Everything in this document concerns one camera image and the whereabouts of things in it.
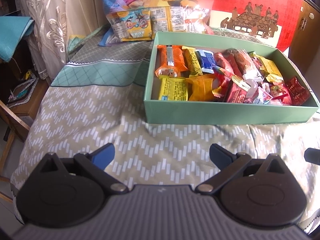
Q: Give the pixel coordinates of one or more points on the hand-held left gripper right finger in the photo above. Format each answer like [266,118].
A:
[218,155]

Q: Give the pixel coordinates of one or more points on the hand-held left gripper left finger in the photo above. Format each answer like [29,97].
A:
[103,155]

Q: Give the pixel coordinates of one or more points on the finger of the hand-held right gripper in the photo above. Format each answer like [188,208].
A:
[313,156]

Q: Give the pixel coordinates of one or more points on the green cardboard box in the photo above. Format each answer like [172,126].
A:
[200,112]

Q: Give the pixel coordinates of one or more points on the dark red snack packet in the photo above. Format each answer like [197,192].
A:
[236,93]

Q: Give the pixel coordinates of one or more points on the shiny red patterned packet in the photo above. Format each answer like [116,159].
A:
[297,92]

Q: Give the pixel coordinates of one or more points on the orange-yellow pastry packet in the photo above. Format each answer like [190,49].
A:
[202,88]

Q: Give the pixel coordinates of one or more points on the red-white candy packet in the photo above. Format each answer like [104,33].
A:
[260,96]

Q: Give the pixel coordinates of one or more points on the pink-red candy packet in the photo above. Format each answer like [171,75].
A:
[278,91]

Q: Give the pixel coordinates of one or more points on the white dotted snack packet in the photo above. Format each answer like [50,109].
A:
[251,83]

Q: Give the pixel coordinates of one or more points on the yellow text-printed packet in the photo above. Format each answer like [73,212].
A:
[173,88]

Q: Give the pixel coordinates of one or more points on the long red-orange stick packet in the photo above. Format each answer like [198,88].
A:
[223,63]

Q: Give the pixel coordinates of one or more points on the blue and white packet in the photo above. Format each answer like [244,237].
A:
[206,60]

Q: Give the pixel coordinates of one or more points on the yellow cheese stick packet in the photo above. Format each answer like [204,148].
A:
[193,62]

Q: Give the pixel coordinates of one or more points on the orange sausage packet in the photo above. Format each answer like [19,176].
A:
[243,60]

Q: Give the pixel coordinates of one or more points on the large yellow wavy-line packet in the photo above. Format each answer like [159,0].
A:
[270,67]

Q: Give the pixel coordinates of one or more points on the orange clear-window packet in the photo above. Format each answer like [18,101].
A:
[178,60]

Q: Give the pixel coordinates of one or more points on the patterned blanket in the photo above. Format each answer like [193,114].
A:
[100,120]

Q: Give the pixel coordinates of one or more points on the wooden chair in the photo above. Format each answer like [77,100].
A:
[15,120]

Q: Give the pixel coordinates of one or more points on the zigzag trimmed cloth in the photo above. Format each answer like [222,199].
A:
[22,90]

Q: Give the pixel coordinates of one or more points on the brown wooden cabinet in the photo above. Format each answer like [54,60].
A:
[310,35]

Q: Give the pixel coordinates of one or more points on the embroidered beige curtain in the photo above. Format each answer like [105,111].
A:
[62,17]

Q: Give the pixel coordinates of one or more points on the teal cloth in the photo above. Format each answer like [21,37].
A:
[12,37]

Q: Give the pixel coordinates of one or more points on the red printed gift carton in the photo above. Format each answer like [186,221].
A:
[225,0]

